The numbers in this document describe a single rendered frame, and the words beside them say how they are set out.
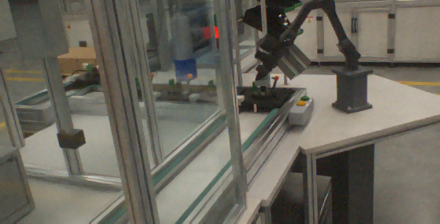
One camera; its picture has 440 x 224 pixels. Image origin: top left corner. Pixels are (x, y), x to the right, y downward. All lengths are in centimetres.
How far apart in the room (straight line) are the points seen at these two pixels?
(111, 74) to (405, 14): 547
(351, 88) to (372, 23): 399
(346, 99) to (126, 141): 152
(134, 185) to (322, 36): 552
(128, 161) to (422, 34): 550
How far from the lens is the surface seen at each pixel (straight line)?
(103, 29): 76
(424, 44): 612
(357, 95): 217
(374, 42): 615
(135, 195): 86
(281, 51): 203
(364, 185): 239
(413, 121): 211
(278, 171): 164
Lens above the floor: 165
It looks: 19 degrees down
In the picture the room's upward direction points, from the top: 6 degrees counter-clockwise
